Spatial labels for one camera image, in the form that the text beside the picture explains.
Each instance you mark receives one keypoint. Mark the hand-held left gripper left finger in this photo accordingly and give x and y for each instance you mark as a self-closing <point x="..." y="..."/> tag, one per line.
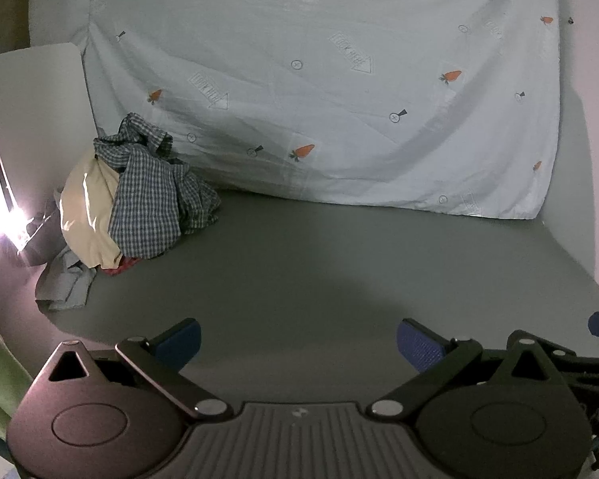
<point x="182" y="342"/>

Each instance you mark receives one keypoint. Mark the white rounded board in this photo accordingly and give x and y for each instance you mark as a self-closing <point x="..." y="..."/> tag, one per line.
<point x="35" y="110"/>

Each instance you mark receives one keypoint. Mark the cream garment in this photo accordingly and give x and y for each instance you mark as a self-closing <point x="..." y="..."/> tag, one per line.
<point x="85" y="219"/>

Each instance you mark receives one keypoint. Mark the green cloth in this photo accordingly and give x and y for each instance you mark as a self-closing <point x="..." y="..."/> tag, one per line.
<point x="0" y="374"/>

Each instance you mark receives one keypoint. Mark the red garment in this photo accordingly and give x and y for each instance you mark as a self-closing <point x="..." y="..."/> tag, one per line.
<point x="122" y="268"/>

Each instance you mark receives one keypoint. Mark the grey blue garment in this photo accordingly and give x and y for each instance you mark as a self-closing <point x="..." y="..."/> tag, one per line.
<point x="65" y="284"/>

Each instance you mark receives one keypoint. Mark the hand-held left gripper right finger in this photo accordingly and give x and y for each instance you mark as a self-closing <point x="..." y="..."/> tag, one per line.
<point x="422" y="347"/>

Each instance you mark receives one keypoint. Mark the carrot printed white bed sheet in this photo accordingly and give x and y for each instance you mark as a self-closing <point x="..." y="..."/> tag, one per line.
<point x="329" y="85"/>

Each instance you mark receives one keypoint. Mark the blue white checked shirt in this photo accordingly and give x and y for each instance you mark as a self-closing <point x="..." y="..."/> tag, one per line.
<point x="144" y="209"/>

